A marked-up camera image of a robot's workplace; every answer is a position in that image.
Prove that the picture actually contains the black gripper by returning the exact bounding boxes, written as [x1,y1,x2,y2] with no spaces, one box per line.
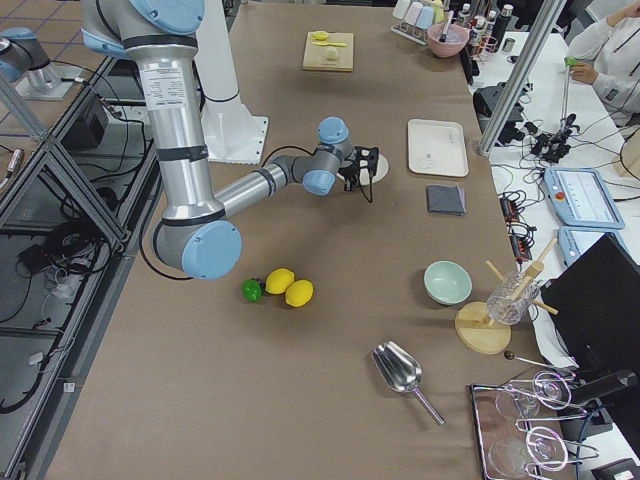
[339,146,380,192]

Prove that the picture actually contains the white bun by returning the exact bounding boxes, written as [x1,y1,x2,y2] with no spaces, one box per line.
[324,47,339,62]

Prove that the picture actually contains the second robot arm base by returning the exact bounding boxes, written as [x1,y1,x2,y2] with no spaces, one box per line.
[1,27,71,101]

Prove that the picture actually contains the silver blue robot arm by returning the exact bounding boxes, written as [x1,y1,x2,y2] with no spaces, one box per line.
[82,1,378,280]

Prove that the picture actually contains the beige rectangular tray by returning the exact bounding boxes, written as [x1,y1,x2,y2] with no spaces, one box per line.
[407,119,469,178]

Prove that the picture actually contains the metal glass rack tray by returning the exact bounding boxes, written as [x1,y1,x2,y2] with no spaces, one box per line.
[469,370,599,479]

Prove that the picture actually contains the round white plate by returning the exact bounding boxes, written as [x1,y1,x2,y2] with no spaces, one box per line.
[371,153,389,184]

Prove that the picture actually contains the grey folded cloth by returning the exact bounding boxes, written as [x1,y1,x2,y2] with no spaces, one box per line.
[426,184,466,216]

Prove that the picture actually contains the wooden cutting board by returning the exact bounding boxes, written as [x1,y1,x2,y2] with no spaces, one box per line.
[302,31,354,72]

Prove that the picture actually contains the yellow plastic spoon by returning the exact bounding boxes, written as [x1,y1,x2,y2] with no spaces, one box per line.
[308,30,347,47]

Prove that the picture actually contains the yellow lemon upper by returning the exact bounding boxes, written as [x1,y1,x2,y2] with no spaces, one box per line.
[265,267,295,295]

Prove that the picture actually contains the yellow lemon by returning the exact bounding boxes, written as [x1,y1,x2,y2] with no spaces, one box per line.
[265,267,295,295]
[285,279,314,308]

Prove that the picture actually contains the yellow lemon lower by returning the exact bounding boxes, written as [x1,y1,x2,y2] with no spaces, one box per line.
[285,279,314,308]

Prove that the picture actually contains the mint green bowl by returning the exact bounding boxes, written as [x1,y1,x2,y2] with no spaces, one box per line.
[423,260,472,306]

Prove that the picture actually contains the pastel cup rack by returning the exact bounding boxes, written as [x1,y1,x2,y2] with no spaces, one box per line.
[391,0,445,45]

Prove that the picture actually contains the pink mixing bowl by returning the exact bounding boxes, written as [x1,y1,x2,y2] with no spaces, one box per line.
[427,24,469,58]

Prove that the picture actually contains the green pepper toy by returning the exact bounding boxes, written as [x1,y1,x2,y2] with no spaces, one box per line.
[241,278,264,303]

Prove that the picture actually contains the clear glass cup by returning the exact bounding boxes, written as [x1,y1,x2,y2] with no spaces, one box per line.
[486,271,540,325]

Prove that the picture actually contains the wooden cup stand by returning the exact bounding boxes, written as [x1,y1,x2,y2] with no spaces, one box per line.
[455,237,558,355]

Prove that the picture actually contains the metal scoop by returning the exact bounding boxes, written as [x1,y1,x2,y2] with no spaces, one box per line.
[372,340,446,426]

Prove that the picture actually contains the blue teach pendant upper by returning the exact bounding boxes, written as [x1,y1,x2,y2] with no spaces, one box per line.
[543,167,625,230]

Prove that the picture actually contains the blue teach pendant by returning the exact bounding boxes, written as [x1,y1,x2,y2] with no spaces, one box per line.
[543,167,625,230]
[557,226,626,267]

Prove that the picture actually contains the blue teach pendant lower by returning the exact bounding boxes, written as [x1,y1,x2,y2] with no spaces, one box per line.
[557,226,626,267]

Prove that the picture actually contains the black monitor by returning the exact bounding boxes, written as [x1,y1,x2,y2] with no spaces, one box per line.
[541,233,639,373]

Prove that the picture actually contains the person in white hoodie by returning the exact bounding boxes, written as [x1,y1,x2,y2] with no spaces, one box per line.
[568,1,639,127]

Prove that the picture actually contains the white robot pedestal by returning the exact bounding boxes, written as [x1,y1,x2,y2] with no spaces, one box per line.
[195,1,268,165]

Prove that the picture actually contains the aluminium frame post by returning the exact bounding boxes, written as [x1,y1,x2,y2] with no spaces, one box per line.
[478,0,566,158]

